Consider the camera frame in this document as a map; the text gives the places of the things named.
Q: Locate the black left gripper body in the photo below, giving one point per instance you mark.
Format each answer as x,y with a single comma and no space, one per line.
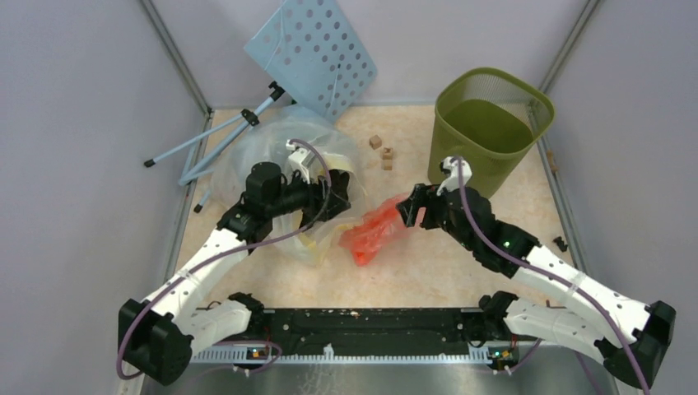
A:
300,195

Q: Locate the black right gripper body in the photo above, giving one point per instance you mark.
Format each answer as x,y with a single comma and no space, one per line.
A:
437,211

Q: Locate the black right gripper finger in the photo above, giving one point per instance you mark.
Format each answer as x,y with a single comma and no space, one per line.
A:
416,199
408,213

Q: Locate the red translucent trash bag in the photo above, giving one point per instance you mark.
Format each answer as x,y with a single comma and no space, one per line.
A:
379,227

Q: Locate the large translucent white plastic bag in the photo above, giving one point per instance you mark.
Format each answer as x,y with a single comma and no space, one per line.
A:
250,176

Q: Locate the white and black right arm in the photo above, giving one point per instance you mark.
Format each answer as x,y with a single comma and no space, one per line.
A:
628,337

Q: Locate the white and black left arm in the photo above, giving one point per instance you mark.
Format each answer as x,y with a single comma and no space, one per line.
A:
158,336

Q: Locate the green mesh trash bin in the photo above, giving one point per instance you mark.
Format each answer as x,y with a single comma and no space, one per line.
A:
490,118

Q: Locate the lettered wooden cube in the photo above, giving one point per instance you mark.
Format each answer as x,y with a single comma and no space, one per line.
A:
387,153

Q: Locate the plain wooden cube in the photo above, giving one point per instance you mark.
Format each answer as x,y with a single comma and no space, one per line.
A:
375,142

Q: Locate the small black clip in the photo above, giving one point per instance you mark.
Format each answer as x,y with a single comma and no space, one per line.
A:
560,243

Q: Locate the light blue perforated music stand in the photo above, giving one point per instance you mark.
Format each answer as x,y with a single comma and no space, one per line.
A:
313,56

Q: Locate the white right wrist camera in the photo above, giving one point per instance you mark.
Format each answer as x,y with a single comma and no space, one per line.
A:
457,173

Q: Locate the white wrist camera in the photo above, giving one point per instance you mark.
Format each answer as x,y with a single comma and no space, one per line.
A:
457,173
300,159

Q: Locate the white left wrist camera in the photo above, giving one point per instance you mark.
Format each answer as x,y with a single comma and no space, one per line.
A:
300,159

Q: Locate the wooden block by wall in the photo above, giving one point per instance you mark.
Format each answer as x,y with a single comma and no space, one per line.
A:
551,161

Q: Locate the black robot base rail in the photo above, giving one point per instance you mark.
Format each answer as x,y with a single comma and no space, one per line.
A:
378,333

